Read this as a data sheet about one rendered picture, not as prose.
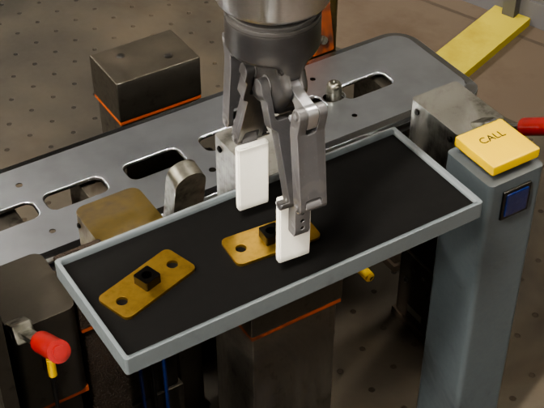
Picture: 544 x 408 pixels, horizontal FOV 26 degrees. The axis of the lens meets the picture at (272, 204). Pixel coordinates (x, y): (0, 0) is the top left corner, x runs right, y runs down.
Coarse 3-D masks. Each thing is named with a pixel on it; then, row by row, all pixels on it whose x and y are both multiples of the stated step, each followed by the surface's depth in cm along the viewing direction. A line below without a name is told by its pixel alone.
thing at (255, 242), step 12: (252, 228) 106; (264, 228) 105; (312, 228) 106; (228, 240) 105; (240, 240) 105; (252, 240) 105; (264, 240) 104; (312, 240) 105; (228, 252) 104; (252, 252) 104; (264, 252) 104; (240, 264) 102
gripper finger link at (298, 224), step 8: (312, 200) 94; (320, 200) 94; (312, 208) 94; (288, 216) 98; (296, 216) 97; (304, 216) 97; (288, 224) 99; (296, 224) 97; (304, 224) 98; (296, 232) 98; (304, 232) 99
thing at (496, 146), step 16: (480, 128) 118; (496, 128) 118; (512, 128) 118; (464, 144) 116; (480, 144) 116; (496, 144) 116; (512, 144) 116; (528, 144) 116; (480, 160) 115; (496, 160) 114; (512, 160) 114; (528, 160) 116
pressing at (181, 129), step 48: (384, 48) 159; (384, 96) 150; (96, 144) 142; (144, 144) 142; (192, 144) 142; (336, 144) 142; (0, 192) 135; (48, 192) 135; (144, 192) 135; (0, 240) 129; (48, 240) 129
